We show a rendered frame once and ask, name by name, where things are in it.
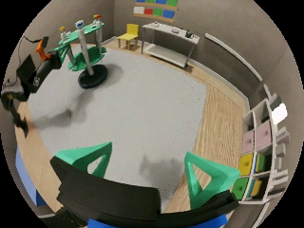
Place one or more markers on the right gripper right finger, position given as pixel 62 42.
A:
pixel 222 178

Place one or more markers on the grey pipette with blue button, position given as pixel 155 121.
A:
pixel 83 45

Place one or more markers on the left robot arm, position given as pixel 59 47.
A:
pixel 30 84

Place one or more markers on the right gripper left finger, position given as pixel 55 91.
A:
pixel 81 158

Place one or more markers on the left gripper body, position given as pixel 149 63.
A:
pixel 50 60

